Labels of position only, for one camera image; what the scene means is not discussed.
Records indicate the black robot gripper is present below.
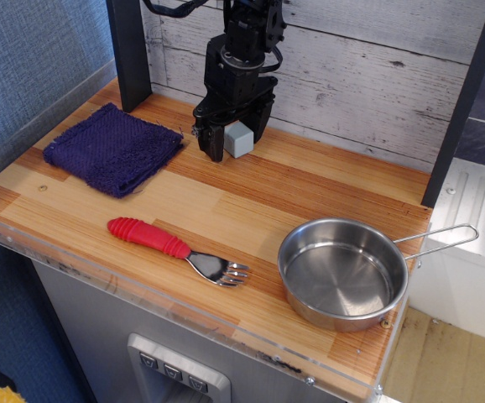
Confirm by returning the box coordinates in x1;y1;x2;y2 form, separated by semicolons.
193;34;278;162

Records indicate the grey square block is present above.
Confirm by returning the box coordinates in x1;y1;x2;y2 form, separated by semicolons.
224;122;254;158

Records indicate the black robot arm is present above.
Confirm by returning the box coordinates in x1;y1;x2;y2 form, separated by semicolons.
192;1;287;162

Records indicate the purple folded cloth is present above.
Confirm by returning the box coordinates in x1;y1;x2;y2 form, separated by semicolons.
43;102;183;199

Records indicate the small steel pan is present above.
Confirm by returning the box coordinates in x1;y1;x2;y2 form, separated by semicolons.
276;216;481;332

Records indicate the silver button panel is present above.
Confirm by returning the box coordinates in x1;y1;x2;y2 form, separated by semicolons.
128;333;232;402

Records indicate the yellow object bottom left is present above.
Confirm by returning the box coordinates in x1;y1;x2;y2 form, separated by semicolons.
0;387;26;403

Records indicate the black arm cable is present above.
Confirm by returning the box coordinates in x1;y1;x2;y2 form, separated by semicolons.
140;0;285;75

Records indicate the red handled metal fork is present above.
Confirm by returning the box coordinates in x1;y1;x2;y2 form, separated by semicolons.
107;217;249;287

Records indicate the black left post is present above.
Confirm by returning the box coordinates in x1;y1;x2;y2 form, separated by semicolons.
106;0;152;113

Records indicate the black post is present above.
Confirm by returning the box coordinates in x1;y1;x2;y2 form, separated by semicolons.
106;0;152;113
421;23;485;208

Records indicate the black right post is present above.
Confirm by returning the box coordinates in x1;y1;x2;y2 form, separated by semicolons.
421;23;485;208

